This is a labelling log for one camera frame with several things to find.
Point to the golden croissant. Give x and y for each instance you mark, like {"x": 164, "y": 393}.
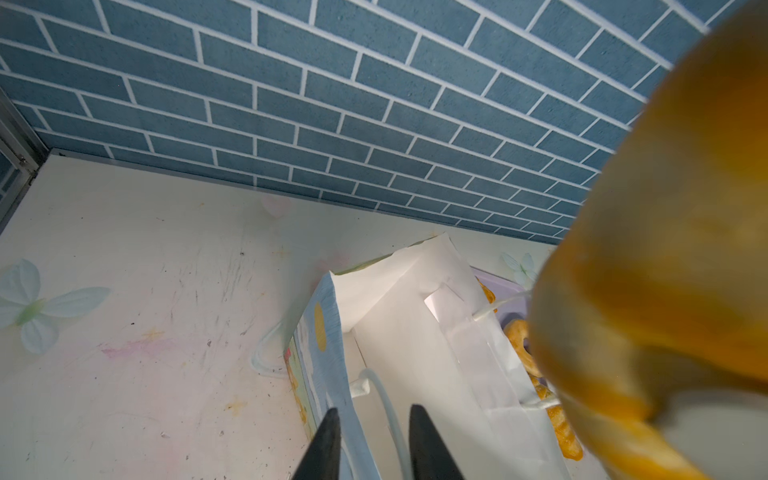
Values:
{"x": 568, "y": 443}

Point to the floral paper bag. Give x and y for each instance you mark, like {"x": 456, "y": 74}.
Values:
{"x": 416, "y": 327}

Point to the long striped bread stick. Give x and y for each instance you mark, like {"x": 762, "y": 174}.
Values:
{"x": 650, "y": 317}

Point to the aluminium corner post left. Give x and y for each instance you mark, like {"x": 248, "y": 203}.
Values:
{"x": 22, "y": 154}

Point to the lilac plastic tray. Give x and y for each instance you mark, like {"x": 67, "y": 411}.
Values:
{"x": 516, "y": 308}

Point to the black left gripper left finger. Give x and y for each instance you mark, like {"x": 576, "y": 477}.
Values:
{"x": 321, "y": 460}

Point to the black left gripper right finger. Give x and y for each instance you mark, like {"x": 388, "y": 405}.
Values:
{"x": 429, "y": 455}

